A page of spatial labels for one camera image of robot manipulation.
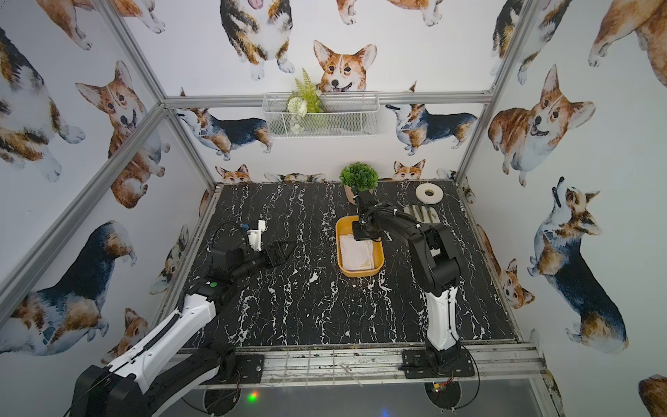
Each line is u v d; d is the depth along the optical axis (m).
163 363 0.46
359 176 1.00
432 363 0.66
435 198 1.17
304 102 0.82
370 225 0.74
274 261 0.70
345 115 0.92
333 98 0.92
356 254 0.94
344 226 1.03
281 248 0.70
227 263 0.60
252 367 0.74
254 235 0.72
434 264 0.53
